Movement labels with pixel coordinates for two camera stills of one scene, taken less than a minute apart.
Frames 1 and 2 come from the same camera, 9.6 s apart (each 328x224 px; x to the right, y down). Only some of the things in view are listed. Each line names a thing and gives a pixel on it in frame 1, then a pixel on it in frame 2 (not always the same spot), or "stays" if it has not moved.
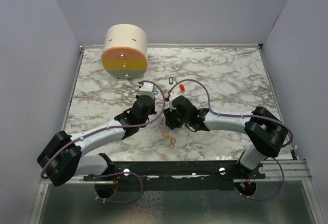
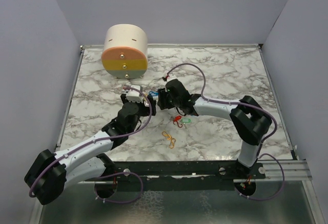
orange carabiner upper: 164,133 stays
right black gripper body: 175,119 -> 166,101
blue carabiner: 154,93 stays
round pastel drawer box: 125,52 stays
